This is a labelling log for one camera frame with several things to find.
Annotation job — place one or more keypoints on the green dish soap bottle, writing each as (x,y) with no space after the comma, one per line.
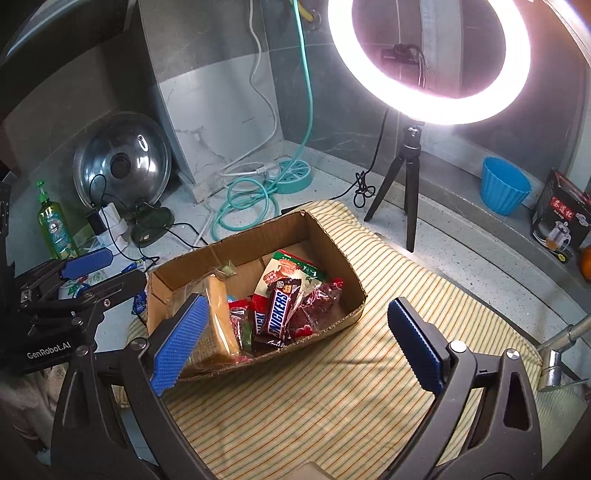
(55,226)

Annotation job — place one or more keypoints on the orange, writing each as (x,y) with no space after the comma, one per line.
(586,263)

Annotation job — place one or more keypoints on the white green packet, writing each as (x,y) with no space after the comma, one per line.
(85,285)

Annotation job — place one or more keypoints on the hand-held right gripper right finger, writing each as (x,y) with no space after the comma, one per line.
(415,346)

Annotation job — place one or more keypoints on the red packet of dark snack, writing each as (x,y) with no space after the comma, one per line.
(318,304)

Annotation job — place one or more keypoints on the small dark red snack bar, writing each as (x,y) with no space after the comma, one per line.
(240,318)

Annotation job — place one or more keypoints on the blue snack packet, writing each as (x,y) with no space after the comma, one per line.
(138,305)

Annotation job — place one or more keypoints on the brown chocolate bar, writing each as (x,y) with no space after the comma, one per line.
(277,314)

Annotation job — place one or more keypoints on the blue ribbed bowl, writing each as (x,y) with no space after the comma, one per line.
(503,189)

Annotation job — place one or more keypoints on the person's left forearm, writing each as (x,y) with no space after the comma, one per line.
(23,406)

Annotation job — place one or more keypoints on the white power adapter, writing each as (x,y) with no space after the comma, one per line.
(115,226)

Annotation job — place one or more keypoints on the black charger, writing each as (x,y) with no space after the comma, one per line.
(96,221)

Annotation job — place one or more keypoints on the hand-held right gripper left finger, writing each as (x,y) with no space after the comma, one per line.
(180,341)

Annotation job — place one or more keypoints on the bread packet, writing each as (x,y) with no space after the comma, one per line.
(221,318)

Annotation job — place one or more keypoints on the chrome faucet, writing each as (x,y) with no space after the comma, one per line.
(554,364)

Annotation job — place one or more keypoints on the red green snack packet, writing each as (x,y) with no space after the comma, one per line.
(281,270)

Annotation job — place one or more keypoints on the black tea cup box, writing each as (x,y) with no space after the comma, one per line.
(554,217)

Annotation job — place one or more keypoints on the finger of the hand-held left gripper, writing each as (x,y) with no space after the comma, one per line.
(115,288)
(87,263)

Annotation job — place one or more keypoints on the cardboard box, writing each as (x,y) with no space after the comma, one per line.
(332,258)

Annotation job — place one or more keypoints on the steel pot lid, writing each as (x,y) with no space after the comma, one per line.
(138,152)

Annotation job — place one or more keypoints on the striped yellow towel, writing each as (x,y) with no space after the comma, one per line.
(369,415)

